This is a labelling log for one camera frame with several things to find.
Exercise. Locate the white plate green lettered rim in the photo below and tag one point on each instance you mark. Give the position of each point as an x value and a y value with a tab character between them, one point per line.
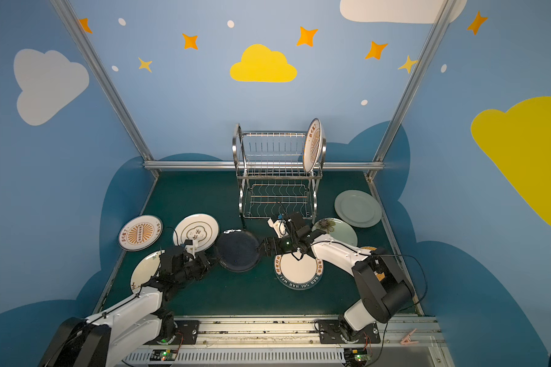
298	272

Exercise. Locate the right green circuit board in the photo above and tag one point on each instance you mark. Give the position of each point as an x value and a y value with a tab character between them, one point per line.
356	358

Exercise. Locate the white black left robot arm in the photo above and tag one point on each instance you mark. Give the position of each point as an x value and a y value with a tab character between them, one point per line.
107	337

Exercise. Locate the aluminium frame post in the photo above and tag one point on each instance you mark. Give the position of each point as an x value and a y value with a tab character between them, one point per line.
69	18
426	56

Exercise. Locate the pale green sunflower plate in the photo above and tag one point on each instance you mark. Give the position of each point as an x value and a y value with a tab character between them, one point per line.
338	229

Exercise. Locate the white plate orange sunburst edge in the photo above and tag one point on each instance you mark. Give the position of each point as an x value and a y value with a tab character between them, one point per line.
140	233

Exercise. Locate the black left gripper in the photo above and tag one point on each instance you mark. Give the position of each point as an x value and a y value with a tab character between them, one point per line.
201	261

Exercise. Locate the pink clothes peg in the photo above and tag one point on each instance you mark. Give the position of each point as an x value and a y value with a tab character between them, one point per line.
407	340

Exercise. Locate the black round plate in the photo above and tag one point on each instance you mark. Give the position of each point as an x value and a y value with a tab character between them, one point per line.
238	250

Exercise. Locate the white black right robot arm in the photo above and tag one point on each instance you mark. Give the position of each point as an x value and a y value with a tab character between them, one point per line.
383	286

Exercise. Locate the aluminium frame back rail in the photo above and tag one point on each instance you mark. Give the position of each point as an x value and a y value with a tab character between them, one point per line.
230	166

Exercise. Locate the aluminium frame right post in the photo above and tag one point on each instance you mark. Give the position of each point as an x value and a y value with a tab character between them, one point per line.
426	56

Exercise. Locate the stainless steel dish rack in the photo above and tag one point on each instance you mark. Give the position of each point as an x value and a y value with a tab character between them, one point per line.
267	193

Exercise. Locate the plain grey-green plate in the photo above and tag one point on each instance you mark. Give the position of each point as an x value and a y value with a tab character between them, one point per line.
357	208

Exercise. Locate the white plate floral sprigs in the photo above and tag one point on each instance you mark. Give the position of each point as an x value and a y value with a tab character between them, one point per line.
146	269

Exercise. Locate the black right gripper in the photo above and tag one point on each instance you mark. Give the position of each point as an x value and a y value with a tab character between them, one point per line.
275	245

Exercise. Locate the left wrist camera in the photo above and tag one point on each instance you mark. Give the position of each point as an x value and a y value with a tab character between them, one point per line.
190	246

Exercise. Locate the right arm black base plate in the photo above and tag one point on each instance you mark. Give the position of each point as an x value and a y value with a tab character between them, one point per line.
335	332

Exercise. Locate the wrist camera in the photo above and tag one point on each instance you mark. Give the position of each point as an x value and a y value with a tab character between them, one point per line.
278	226
190	246

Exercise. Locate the aluminium frame left post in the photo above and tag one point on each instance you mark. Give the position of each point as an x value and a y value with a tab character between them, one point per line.
69	18

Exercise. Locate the orange woven round plate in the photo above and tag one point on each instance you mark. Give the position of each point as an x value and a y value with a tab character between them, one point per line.
377	264

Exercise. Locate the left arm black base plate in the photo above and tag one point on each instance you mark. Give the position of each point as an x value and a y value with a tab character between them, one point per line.
184	332

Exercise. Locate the left green circuit board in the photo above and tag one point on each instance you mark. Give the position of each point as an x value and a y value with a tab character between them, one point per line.
163	355

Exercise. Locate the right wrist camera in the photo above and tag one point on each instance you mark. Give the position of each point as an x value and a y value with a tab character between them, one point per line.
278	226

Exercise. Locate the green circuit board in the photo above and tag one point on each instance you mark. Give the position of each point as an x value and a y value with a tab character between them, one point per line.
356	358
163	355

